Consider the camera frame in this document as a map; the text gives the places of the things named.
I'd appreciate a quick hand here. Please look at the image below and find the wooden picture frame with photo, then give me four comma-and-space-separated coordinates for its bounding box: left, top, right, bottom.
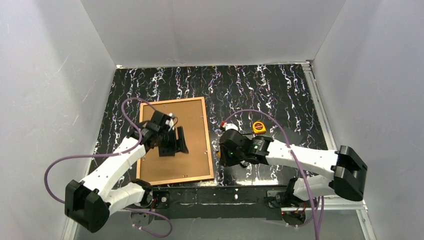
136, 97, 214, 186

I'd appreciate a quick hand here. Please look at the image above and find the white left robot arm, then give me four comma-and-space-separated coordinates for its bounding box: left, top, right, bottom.
64, 110, 188, 233

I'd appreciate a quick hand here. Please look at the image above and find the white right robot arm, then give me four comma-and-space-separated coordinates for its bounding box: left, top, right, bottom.
219, 129, 368, 204

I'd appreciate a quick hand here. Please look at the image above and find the yellow tape measure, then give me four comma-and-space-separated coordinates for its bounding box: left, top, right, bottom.
251, 121, 267, 135

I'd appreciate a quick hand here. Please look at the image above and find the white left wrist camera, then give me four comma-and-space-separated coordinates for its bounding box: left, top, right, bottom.
165, 113, 176, 131

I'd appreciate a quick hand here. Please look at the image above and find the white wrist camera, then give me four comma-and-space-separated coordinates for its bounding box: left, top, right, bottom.
219, 121, 239, 132
165, 113, 176, 131

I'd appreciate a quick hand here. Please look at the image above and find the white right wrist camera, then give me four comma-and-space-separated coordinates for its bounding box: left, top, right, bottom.
219, 121, 239, 132

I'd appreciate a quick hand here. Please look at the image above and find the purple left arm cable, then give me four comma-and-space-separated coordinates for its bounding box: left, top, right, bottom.
43, 97, 173, 238

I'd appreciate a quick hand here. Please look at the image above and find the aluminium side rail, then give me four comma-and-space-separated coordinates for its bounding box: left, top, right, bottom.
301, 62, 339, 150

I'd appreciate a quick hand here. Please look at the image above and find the aluminium rail base frame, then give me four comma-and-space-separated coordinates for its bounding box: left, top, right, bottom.
61, 187, 377, 240

